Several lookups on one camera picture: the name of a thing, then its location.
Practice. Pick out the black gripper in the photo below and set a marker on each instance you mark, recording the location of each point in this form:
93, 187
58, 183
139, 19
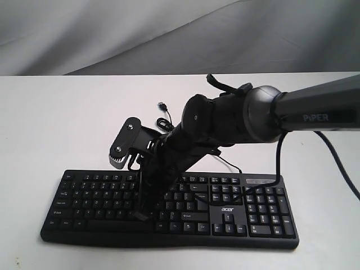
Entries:
162, 159

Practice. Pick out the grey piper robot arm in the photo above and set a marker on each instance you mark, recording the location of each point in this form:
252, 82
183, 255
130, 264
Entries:
245, 114

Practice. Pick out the black acer keyboard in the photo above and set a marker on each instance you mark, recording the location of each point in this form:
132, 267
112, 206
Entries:
94, 208

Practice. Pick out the grey backdrop cloth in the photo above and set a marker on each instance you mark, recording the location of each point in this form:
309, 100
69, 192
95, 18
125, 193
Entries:
178, 37

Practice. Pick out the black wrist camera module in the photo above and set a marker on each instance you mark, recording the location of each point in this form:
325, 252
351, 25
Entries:
132, 140

